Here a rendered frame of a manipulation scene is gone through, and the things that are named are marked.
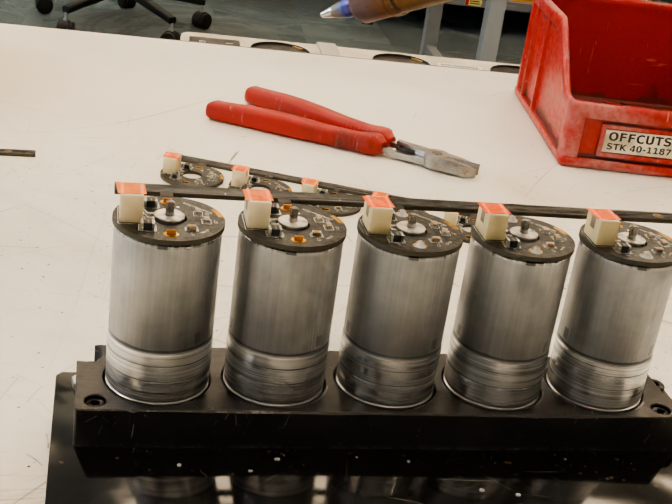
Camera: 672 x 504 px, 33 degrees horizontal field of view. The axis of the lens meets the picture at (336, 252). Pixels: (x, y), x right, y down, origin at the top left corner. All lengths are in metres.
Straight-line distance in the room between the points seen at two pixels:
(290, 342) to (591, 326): 0.07
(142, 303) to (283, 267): 0.03
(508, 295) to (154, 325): 0.08
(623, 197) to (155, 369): 0.30
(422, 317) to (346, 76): 0.37
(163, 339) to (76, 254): 0.13
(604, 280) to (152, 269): 0.11
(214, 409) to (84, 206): 0.17
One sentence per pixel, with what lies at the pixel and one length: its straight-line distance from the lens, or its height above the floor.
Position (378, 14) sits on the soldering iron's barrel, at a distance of 0.22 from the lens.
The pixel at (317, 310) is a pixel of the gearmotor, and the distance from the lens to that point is 0.26.
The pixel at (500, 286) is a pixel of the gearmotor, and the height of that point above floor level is 0.80.
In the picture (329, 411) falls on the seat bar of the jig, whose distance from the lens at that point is 0.27.
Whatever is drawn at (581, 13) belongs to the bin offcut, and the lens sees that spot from 0.64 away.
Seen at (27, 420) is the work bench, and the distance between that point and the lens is 0.29.
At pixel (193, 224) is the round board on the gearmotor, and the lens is 0.25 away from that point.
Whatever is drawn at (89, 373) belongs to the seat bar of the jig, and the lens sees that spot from 0.27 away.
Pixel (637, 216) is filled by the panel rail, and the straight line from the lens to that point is 0.30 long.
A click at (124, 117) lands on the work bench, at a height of 0.75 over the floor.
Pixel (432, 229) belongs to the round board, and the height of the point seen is 0.81.
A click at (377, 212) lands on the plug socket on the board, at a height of 0.82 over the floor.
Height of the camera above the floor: 0.91
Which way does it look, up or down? 24 degrees down
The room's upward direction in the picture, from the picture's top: 8 degrees clockwise
